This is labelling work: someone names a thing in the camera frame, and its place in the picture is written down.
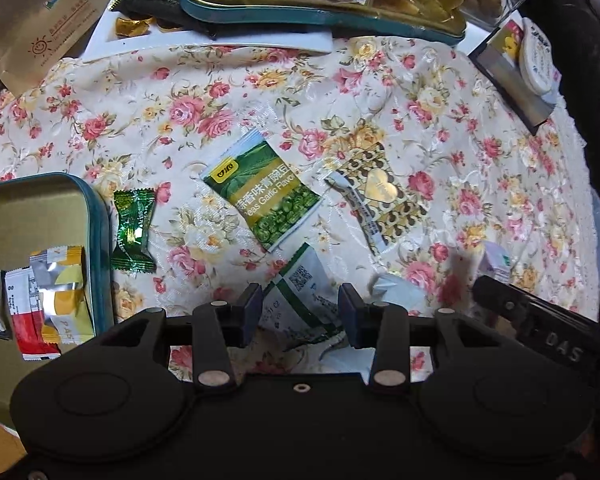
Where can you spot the green candy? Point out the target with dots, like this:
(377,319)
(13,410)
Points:
(135,209)

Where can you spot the red white snack packet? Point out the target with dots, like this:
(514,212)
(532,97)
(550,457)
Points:
(26,316)

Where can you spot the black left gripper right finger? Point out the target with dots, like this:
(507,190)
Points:
(383,327)

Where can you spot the floral tablecloth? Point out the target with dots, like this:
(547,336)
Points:
(156,118)

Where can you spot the green garlic peas packet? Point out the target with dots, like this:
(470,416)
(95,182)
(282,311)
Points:
(254,179)

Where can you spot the white green snack packet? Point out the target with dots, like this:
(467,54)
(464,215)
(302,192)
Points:
(300,304)

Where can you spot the kraft paper pouch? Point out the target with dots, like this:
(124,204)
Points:
(36,34)

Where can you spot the teal tin box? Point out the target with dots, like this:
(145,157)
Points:
(42,212)

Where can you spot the brown gold heart packet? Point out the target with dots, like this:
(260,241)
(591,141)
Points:
(385,210)

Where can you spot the white board under tray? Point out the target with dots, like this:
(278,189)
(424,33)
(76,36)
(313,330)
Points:
(104,41)

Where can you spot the notepad block with duck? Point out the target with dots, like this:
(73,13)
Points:
(497,58)

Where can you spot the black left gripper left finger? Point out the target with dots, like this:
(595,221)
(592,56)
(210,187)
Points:
(218,326)

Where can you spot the teal gold tin lid tray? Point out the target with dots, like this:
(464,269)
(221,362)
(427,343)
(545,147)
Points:
(434,20)

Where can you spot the gold wrapped candy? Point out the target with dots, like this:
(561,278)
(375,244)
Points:
(129,28)

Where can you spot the yellow silver snack packet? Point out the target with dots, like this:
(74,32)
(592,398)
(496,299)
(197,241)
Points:
(58,272)

